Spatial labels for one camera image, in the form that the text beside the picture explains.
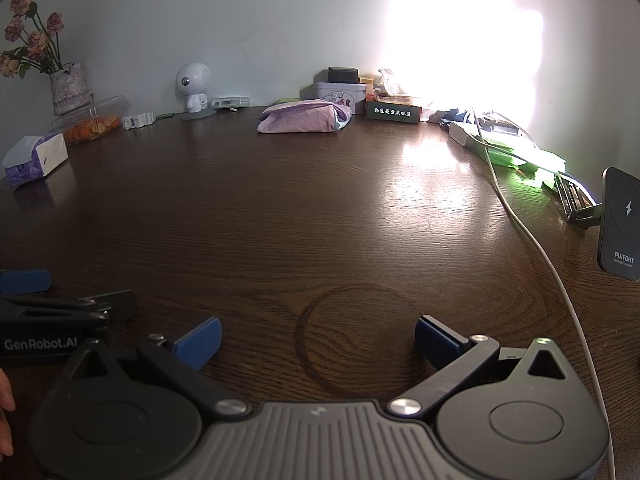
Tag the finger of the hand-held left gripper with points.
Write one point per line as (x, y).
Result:
(117, 305)
(25, 281)

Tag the white rectangular device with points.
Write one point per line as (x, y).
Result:
(230, 101)

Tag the white power strip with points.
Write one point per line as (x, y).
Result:
(465, 134)

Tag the green plastic bag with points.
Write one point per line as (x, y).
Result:
(530, 160)

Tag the pile of oranges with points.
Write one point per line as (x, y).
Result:
(92, 129)

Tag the dark green box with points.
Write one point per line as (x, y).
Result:
(392, 111)

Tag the pink and purple mesh shirt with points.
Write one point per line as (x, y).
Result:
(300, 117)

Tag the clear plastic fruit container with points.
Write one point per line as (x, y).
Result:
(100, 107)

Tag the crumpled plastic wrapper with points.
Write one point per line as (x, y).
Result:
(390, 82)

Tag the white tin box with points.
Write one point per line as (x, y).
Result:
(335, 94)

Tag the grey electronic device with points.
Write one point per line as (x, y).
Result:
(500, 127)

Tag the green and white pack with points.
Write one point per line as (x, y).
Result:
(287, 100)

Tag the purple tissue pack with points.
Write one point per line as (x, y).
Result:
(40, 157)

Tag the person's left hand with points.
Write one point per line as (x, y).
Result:
(5, 400)

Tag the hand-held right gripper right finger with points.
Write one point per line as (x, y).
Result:
(435, 342)

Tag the blue cloth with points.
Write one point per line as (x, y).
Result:
(452, 115)

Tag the white plastic clip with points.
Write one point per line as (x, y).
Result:
(139, 120)

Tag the metal folding stand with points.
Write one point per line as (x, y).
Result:
(575, 200)

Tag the black box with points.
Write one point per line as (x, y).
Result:
(343, 75)

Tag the white robot-shaped fan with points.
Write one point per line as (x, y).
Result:
(192, 82)

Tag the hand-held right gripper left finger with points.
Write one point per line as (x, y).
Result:
(200, 342)

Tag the small green item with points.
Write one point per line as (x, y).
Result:
(164, 116)

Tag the dried rose bouquet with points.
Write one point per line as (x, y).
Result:
(35, 40)

